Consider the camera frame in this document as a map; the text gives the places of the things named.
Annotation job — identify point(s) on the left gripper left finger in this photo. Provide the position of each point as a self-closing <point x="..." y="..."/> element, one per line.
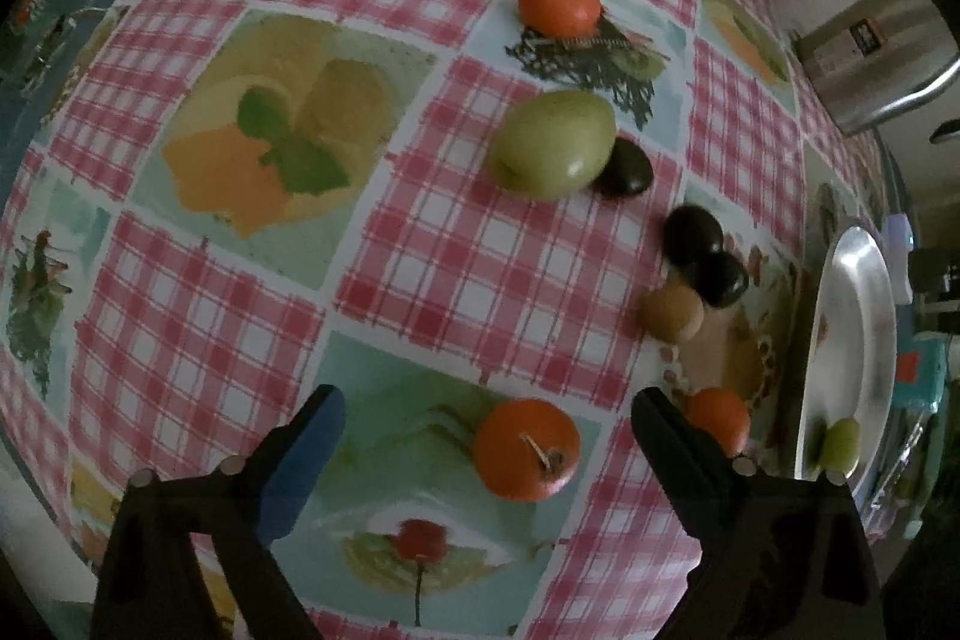
<point x="150" y="584"/>

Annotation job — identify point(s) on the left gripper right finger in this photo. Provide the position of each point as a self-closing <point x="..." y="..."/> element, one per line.
<point x="780" y="558"/>

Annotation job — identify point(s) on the green pear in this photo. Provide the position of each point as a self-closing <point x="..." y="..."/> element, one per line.
<point x="841" y="447"/>
<point x="552" y="144"/>

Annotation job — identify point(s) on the brown kiwi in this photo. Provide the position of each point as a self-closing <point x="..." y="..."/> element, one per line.
<point x="672" y="313"/>

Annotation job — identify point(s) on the dark plum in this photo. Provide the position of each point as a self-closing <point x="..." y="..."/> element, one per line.
<point x="627" y="174"/>
<point x="719" y="278"/>
<point x="689" y="235"/>

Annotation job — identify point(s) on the steel round tray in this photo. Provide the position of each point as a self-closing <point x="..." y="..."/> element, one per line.
<point x="848" y="353"/>

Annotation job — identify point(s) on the teal tissue box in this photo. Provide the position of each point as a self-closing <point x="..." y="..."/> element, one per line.
<point x="922" y="371"/>

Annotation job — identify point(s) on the white power strip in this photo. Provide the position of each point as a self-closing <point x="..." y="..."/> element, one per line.
<point x="898" y="245"/>

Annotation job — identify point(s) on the checkered fruit tablecloth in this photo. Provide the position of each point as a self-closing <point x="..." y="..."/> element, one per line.
<point x="229" y="202"/>

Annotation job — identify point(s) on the steel thermos jug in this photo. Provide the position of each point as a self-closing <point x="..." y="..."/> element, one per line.
<point x="879" y="59"/>

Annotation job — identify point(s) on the orange far tangerine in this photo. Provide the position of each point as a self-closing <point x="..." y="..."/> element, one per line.
<point x="561" y="19"/>

